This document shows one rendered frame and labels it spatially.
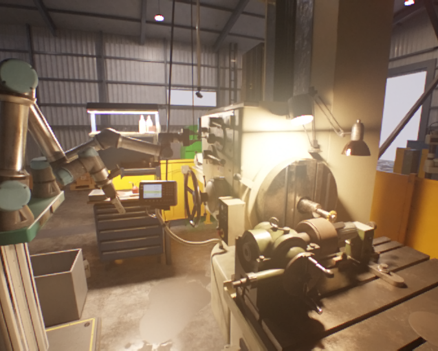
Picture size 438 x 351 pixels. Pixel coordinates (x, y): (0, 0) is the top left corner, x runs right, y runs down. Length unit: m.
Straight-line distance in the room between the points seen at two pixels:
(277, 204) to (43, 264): 2.37
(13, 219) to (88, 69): 13.97
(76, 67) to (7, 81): 14.06
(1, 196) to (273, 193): 1.19
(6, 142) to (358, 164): 1.96
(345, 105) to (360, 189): 0.64
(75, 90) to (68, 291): 13.08
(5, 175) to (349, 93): 1.84
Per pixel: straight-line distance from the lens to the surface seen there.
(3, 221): 1.23
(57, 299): 2.60
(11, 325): 1.65
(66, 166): 1.12
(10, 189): 1.05
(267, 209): 1.33
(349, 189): 1.90
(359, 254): 1.53
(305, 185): 1.43
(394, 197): 3.51
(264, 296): 1.10
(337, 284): 1.35
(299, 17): 2.11
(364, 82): 1.91
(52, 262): 2.90
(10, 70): 1.06
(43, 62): 15.47
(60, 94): 14.99
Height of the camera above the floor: 1.74
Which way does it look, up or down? 11 degrees down
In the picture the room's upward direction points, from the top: straight up
